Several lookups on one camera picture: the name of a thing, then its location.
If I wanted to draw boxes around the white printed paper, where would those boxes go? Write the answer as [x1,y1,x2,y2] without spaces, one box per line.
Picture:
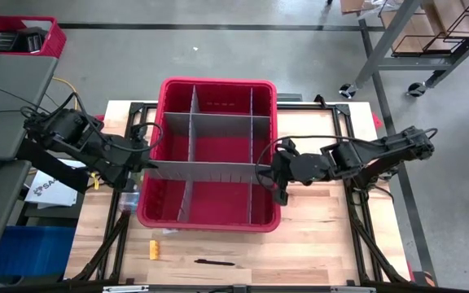
[24,158,87,208]

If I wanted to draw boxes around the clear plastic tray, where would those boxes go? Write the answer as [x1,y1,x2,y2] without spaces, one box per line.
[118,190,142,213]

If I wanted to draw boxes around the grey metal cart frame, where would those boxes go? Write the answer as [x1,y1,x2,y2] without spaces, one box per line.
[354,0,469,89]

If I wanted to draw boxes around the black electronic box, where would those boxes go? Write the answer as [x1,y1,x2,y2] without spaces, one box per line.
[17,27,49,55]
[0,31,18,53]

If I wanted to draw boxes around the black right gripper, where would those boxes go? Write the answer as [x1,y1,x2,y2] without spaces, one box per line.
[256,138,335,189]

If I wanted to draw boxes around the small red crate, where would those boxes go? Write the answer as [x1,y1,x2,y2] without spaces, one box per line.
[0,15,68,60]

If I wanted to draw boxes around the black bar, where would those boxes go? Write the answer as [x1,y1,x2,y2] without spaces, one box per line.
[15,138,90,195]

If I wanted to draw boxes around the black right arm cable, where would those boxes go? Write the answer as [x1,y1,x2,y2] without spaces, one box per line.
[254,128,439,192]

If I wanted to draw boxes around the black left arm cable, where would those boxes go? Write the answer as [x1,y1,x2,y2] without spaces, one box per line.
[20,92,165,155]

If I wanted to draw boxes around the large red plastic bin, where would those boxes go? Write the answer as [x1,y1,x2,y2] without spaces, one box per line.
[136,77,283,234]

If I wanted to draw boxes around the black wire rack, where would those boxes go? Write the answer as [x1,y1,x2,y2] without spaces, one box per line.
[391,3,469,57]

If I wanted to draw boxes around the cardboard boxes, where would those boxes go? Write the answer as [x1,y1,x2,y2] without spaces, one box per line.
[340,0,469,54]

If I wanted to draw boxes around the yellow cable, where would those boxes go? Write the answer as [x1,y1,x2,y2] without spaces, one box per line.
[50,77,79,111]

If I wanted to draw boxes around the grey desk top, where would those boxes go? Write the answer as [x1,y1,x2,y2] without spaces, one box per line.
[0,52,59,162]

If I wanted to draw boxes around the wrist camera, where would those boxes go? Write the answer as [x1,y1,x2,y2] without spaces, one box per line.
[130,123,151,142]
[273,187,290,207]

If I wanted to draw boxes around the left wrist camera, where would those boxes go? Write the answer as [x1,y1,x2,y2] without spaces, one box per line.
[130,123,151,142]

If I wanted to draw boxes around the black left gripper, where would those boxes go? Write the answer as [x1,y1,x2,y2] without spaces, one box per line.
[103,140,159,191]

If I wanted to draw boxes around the thin black pen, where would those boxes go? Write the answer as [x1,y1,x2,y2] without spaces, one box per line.
[194,258,236,267]

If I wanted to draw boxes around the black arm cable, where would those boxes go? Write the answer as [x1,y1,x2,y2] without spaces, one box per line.
[20,92,165,155]
[254,128,439,192]

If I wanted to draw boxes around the blue plastic bin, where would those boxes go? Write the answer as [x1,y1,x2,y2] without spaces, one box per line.
[0,225,77,277]

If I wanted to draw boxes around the black table frame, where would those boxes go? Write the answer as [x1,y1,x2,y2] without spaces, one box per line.
[69,93,413,286]

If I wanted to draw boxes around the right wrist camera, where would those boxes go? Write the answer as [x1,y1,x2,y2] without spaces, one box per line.
[273,187,290,207]

